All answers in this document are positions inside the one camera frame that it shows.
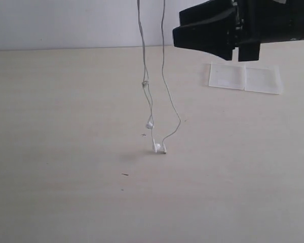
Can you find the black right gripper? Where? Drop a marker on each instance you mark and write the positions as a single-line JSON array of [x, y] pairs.
[[257, 22]]

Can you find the white wired earphones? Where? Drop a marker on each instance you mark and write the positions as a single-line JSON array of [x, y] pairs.
[[157, 147]]

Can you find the clear plastic storage case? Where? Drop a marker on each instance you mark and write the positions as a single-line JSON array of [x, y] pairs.
[[258, 79]]

